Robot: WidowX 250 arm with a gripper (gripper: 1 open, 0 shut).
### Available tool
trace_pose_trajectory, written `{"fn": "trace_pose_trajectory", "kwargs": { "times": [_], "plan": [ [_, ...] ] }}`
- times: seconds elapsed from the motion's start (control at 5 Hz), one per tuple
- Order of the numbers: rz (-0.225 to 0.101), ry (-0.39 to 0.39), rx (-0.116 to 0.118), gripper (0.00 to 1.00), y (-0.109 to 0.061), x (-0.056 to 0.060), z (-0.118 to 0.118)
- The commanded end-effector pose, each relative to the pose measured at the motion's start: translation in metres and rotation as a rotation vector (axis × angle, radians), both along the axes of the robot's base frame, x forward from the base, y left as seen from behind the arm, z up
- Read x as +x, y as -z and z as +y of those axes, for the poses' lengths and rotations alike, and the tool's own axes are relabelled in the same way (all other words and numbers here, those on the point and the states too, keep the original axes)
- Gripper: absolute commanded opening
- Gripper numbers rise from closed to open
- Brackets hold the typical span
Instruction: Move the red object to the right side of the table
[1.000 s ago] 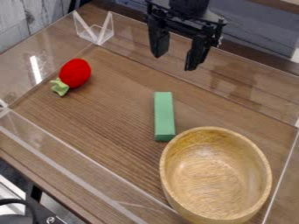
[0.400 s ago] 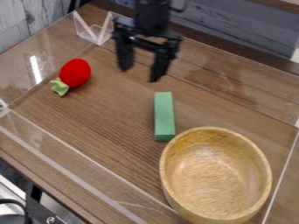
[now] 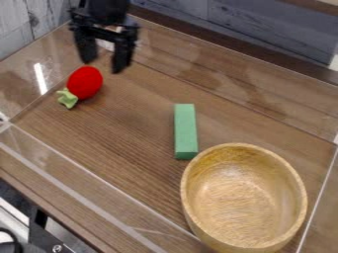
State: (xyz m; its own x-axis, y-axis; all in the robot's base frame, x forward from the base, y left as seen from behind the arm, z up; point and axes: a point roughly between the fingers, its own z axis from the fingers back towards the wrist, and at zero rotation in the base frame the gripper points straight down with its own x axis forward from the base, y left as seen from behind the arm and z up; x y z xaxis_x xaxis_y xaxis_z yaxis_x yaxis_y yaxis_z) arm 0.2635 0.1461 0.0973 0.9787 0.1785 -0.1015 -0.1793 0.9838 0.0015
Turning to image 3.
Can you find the red plush strawberry toy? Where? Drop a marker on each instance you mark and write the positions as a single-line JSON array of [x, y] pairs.
[[83, 84]]

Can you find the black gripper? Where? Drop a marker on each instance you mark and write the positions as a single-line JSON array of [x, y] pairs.
[[103, 20]]

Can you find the green rectangular block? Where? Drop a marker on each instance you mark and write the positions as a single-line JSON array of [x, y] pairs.
[[185, 132]]

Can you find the black metal frame base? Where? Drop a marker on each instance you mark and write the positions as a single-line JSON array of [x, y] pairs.
[[40, 242]]

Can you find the clear acrylic tray wall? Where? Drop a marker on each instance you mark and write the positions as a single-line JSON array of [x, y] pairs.
[[108, 219]]

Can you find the wooden oval bowl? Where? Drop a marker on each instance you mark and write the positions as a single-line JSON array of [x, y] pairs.
[[243, 199]]

